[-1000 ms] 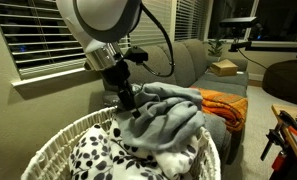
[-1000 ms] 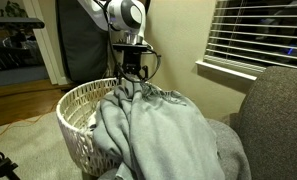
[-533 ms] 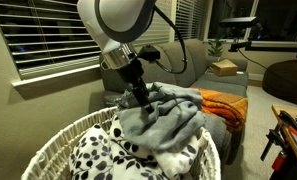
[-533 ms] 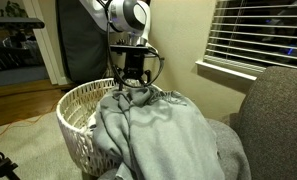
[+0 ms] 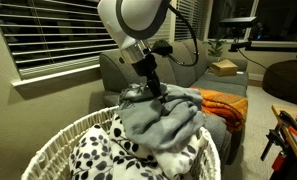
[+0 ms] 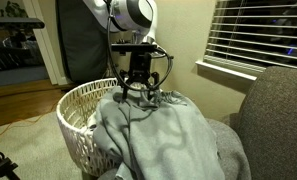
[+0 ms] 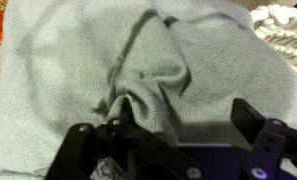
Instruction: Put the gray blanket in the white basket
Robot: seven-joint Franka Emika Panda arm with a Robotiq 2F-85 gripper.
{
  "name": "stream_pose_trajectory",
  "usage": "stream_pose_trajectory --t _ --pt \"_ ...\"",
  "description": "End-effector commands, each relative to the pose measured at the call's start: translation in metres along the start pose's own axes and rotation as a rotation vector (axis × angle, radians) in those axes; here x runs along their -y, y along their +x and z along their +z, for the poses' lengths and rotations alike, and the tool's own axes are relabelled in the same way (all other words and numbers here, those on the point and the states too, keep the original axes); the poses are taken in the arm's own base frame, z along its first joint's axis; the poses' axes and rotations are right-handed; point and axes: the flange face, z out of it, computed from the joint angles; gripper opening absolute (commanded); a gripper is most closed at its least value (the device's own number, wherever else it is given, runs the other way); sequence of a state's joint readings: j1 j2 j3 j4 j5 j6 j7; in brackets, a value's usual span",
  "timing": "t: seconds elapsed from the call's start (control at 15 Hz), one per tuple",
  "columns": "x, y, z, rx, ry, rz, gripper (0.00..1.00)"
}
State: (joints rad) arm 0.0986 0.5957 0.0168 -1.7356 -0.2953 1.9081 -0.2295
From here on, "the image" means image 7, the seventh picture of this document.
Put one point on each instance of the gray fringed blanket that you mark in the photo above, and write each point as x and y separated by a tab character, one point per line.
71	66

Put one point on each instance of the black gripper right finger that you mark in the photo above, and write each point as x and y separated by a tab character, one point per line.
268	140

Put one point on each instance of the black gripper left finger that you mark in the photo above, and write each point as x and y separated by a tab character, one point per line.
138	150

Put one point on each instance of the white woven basket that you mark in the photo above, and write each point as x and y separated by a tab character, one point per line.
281	26

